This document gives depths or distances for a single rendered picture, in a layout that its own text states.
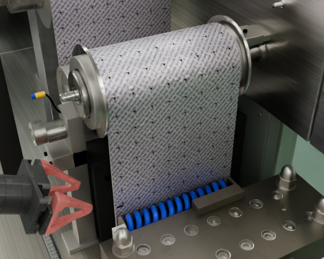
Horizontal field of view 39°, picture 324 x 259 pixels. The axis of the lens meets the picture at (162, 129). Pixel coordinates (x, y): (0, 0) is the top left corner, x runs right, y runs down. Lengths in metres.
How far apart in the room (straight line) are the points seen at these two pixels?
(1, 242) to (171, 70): 0.51
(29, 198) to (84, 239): 0.27
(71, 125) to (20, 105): 0.66
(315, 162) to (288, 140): 1.50
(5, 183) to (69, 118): 0.15
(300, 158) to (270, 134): 1.76
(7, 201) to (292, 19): 0.51
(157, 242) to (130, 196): 0.09
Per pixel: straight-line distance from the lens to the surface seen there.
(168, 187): 0.82
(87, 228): 0.92
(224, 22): 0.80
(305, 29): 0.76
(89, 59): 0.67
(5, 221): 1.04
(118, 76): 0.67
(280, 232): 0.81
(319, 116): 0.78
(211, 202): 0.81
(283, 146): 1.18
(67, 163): 0.79
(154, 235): 0.78
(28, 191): 0.69
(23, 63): 1.64
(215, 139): 0.81
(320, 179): 2.57
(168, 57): 0.71
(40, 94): 0.76
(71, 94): 0.69
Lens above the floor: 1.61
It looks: 35 degrees down
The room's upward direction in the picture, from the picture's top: straight up
